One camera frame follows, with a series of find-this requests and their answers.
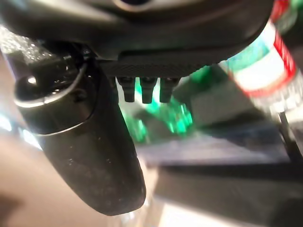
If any clear plastic shelf price rail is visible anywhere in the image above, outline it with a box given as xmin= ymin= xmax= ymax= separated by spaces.
xmin=137 ymin=139 xmax=292 ymax=164

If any clear water bottle red cap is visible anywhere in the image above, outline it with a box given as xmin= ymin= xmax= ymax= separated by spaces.
xmin=217 ymin=20 xmax=303 ymax=116
xmin=269 ymin=0 xmax=299 ymax=34

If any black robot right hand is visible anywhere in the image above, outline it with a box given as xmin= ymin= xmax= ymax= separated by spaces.
xmin=0 ymin=0 xmax=275 ymax=216

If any green soda bottle yellow cap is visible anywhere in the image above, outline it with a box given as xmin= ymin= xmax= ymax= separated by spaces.
xmin=151 ymin=94 xmax=196 ymax=137

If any black shelf base board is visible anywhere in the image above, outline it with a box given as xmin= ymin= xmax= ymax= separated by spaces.
xmin=151 ymin=163 xmax=303 ymax=227

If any black glossy bottle shelf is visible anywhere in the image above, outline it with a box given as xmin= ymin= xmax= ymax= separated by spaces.
xmin=127 ymin=111 xmax=303 ymax=147

